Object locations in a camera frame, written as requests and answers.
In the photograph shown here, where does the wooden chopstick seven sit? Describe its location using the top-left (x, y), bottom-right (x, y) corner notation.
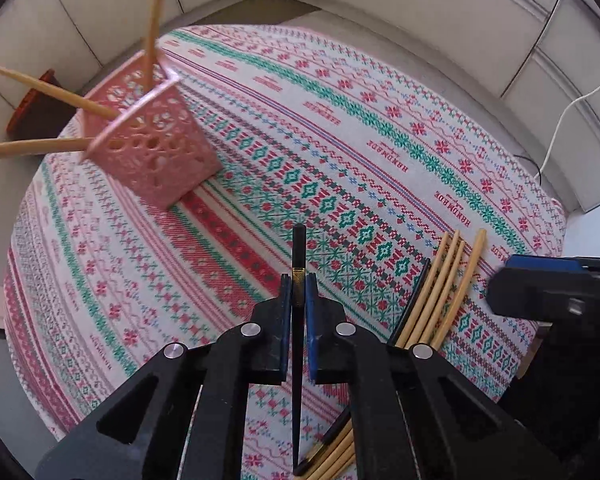
top-left (431, 229), bottom-right (486, 351)

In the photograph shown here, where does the wooden chopstick two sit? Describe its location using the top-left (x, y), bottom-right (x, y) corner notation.
top-left (144, 0), bottom-right (163, 91)

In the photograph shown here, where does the wooden chopstick four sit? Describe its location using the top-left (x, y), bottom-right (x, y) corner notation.
top-left (294, 232), bottom-right (450, 479)

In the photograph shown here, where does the white power cable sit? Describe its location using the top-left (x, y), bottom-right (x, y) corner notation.
top-left (533, 54), bottom-right (600, 188)

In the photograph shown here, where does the wooden chopstick three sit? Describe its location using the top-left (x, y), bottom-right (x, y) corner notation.
top-left (0, 138), bottom-right (91, 159)

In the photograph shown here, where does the patterned tablecloth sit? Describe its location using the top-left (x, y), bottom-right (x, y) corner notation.
top-left (5, 25), bottom-right (566, 437)

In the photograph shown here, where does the pink perforated utensil basket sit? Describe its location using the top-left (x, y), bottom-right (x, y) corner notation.
top-left (76, 50), bottom-right (222, 209)

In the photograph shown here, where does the wooden chopstick one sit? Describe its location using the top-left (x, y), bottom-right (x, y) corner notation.
top-left (0, 66), bottom-right (120, 120)

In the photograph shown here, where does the wooden chopstick five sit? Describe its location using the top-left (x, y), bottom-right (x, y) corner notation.
top-left (303, 231), bottom-right (465, 479)

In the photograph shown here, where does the red brown trash bin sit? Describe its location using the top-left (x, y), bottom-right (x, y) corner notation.
top-left (6, 89), bottom-right (76, 141)

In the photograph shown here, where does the wooden chopstick six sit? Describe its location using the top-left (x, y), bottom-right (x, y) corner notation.
top-left (316, 231), bottom-right (465, 479)

